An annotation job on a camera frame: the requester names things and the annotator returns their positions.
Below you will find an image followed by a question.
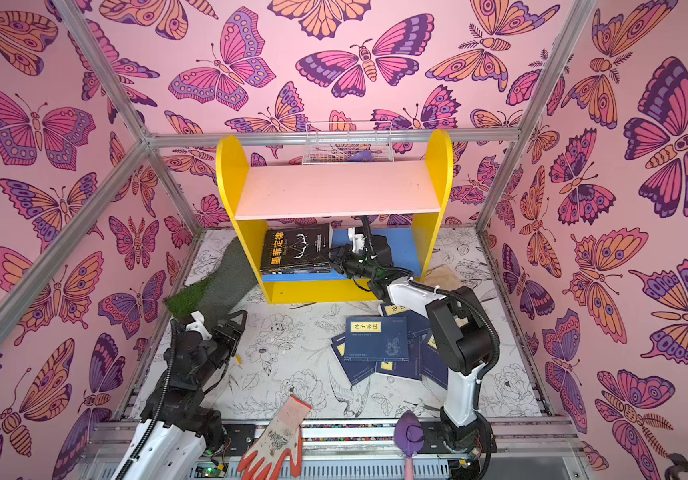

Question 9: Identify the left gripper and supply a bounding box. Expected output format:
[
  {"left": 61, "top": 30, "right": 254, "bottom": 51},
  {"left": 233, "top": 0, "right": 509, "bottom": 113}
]
[{"left": 190, "top": 309, "right": 244, "bottom": 391}]

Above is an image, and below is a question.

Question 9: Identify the black antler cover book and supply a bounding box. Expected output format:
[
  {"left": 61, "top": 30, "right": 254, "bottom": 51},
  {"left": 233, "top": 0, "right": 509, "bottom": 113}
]
[{"left": 260, "top": 224, "right": 333, "bottom": 270}]

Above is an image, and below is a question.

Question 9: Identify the black wolf cover book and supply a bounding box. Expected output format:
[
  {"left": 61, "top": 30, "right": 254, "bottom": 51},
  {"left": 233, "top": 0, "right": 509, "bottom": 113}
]
[{"left": 261, "top": 265, "right": 332, "bottom": 276}]

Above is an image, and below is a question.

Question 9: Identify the purple old man cover book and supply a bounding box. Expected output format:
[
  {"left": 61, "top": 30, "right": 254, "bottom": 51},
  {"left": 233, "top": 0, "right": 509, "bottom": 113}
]
[{"left": 260, "top": 262, "right": 333, "bottom": 275}]

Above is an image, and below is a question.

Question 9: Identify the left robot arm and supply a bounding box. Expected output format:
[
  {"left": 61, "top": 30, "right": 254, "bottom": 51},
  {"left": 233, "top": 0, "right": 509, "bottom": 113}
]
[{"left": 113, "top": 310, "right": 248, "bottom": 479}]

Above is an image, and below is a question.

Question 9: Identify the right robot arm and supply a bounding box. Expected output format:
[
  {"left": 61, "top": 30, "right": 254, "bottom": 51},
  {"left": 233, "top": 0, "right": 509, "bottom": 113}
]
[{"left": 328, "top": 218, "right": 500, "bottom": 455}]

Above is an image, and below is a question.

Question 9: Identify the green artificial grass mat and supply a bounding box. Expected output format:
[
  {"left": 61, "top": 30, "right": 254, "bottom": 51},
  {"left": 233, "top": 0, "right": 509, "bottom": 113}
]
[{"left": 165, "top": 237, "right": 258, "bottom": 324}]

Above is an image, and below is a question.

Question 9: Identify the yellow pink blue bookshelf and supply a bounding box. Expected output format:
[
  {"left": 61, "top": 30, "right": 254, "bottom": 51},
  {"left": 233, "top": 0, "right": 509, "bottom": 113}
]
[{"left": 216, "top": 130, "right": 454, "bottom": 277}]

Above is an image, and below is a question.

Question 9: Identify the top blue thread-bound book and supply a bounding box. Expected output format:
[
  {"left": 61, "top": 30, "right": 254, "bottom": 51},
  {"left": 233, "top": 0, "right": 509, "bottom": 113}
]
[{"left": 343, "top": 316, "right": 410, "bottom": 362}]

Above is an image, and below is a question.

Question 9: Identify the beige work glove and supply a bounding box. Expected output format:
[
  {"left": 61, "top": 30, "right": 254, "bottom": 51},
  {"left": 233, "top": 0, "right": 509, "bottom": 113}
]
[{"left": 422, "top": 265, "right": 467, "bottom": 291}]

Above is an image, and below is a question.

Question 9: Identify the blue book far right-back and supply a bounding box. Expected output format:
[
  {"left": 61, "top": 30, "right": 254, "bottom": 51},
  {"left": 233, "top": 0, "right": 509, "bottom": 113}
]
[{"left": 379, "top": 304, "right": 431, "bottom": 339}]

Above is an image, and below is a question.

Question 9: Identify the purple item in basket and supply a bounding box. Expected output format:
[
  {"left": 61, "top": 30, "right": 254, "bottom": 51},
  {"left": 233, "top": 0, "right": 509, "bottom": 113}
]
[{"left": 347, "top": 150, "right": 373, "bottom": 162}]

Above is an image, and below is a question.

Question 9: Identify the blue book lower left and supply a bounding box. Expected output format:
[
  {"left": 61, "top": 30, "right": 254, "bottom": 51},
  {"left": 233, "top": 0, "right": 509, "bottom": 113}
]
[{"left": 331, "top": 333, "right": 376, "bottom": 386}]

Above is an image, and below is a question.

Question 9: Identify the blue book lower middle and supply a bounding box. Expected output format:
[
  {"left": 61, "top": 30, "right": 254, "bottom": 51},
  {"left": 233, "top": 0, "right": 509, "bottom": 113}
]
[{"left": 376, "top": 360, "right": 422, "bottom": 380}]

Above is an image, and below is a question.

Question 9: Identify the red white work glove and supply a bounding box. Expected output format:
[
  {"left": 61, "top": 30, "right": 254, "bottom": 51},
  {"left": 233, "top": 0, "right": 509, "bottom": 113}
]
[{"left": 238, "top": 395, "right": 312, "bottom": 480}]

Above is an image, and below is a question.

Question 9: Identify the blue book right front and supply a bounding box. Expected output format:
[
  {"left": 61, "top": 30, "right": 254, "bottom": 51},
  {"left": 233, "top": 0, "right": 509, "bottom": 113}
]
[{"left": 420, "top": 334, "right": 449, "bottom": 389}]

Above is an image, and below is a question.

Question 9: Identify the green circuit board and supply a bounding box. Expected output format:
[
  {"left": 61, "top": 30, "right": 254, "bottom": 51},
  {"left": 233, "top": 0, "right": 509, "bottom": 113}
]
[{"left": 192, "top": 462, "right": 228, "bottom": 479}]

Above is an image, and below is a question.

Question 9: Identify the clear wire basket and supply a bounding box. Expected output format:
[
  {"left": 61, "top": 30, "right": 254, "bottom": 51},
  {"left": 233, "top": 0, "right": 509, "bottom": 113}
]
[{"left": 302, "top": 119, "right": 395, "bottom": 165}]

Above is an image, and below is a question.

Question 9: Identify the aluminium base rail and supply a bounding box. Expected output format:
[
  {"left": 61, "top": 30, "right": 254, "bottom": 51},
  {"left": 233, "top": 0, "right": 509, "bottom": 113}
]
[{"left": 70, "top": 417, "right": 594, "bottom": 479}]

